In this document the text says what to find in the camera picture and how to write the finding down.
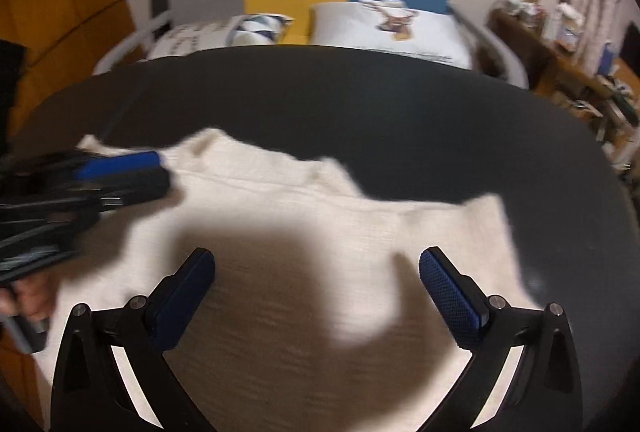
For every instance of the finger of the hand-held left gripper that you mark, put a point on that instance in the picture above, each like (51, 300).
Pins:
(120, 164)
(135, 187)

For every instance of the orange wooden wardrobe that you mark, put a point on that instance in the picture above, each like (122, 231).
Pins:
(65, 12)

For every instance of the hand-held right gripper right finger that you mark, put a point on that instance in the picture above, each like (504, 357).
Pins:
(450, 297)

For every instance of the triangle pattern pillow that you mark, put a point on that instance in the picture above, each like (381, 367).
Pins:
(200, 37)

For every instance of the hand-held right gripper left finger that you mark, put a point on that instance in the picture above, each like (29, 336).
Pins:
(185, 297)

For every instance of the assorted jars and boxes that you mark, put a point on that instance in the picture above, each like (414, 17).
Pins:
(530, 12)

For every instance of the wooden desk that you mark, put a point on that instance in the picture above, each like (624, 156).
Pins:
(550, 62)

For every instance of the person's left hand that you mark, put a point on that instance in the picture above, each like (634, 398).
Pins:
(37, 294)

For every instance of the deer print white pillow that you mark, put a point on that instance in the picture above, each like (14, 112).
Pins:
(350, 27)

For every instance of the white knit sweater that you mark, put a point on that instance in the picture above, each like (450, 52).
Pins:
(300, 212)

